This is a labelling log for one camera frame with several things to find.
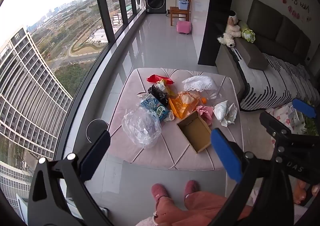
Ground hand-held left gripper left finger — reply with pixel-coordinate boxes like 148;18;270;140
27;130;112;226

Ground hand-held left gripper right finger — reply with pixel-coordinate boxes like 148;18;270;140
211;128;297;226

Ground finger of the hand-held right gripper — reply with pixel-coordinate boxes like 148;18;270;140
292;99;317;119
259;112;292;139

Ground round white trash bin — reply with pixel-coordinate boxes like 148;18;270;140
86;119;109;143

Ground cardboard box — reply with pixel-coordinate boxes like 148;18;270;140
176;111;213;153

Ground white plastic bag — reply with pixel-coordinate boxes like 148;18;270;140
213;100;238;127

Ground pink paper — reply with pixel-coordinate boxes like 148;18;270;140
196;106;215;126

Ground clear plastic bag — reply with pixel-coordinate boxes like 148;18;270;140
122;107;162;148

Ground clear plastic film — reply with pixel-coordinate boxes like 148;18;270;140
204;82;225;100

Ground orange plastic bag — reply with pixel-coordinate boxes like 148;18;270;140
168;91;200;119

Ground blue milk carton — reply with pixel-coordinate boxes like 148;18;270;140
140;97;169;121

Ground white foam fruit net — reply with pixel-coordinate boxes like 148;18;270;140
182;75;215;93

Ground black plastic bag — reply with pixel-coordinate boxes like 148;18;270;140
148;85;170;107

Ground yellowish clear plastic wrapper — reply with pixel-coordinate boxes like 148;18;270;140
155;79;175;97

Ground red plastic bag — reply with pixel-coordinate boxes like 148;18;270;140
146;74;175;85

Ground person's right hand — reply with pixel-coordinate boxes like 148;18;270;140
293;180;320;205

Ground floral cloth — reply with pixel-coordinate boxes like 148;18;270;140
265;105;308;134

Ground clear plastic container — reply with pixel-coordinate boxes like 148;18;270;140
289;111;307;134

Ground green plant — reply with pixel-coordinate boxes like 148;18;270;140
304;101;320;136

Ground cream carpet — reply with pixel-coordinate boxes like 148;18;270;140
232;106;320;164

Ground black white striped blanket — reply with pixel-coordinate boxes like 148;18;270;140
229;46;320;112

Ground person's right leg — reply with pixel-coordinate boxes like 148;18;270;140
185;191;250;226

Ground person's leg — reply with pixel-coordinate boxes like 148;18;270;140
154;196;190;226
185;191;250;226

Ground pink quilted ottoman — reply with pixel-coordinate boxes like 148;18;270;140
108;67;244;171

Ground grey sofa cushion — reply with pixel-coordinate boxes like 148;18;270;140
235;39;269;70

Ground person's left leg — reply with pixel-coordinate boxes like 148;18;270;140
154;196;190;226

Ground grey sofa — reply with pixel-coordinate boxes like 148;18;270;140
216;0;313;102

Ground green cabbage plush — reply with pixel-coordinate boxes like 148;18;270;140
239;21;256;43

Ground white plush dog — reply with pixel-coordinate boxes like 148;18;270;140
217;33;237;47

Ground high-rise apartment building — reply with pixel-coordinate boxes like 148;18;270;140
0;26;73;164

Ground teddy bear toy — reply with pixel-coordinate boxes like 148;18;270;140
224;15;242;39

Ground pink stool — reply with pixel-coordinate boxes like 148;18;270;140
176;21;192;35

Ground wooden chair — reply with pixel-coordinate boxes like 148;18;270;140
170;0;193;26

